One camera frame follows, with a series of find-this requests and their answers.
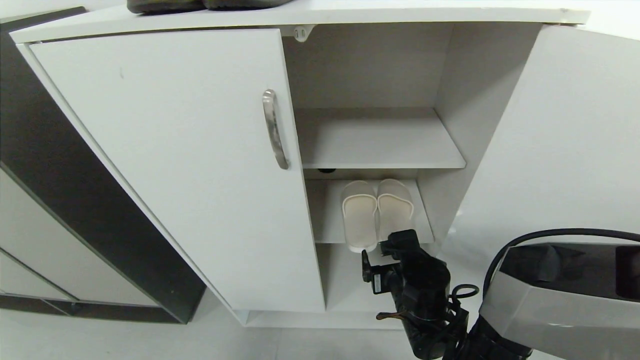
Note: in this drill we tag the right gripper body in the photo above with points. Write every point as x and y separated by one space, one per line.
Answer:
402 245

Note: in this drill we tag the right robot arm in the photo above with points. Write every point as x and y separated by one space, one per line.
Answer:
550 310

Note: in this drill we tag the white slipper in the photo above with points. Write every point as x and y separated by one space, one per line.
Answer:
359 215
395 207

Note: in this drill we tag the white shoe cabinet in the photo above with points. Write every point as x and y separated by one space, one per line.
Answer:
375 140

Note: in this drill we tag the plain white cabinet door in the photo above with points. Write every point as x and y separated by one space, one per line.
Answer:
565 140

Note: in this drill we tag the dark grey slipper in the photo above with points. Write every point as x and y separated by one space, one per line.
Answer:
240 3
162 5

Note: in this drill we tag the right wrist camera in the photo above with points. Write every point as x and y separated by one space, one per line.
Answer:
378 280

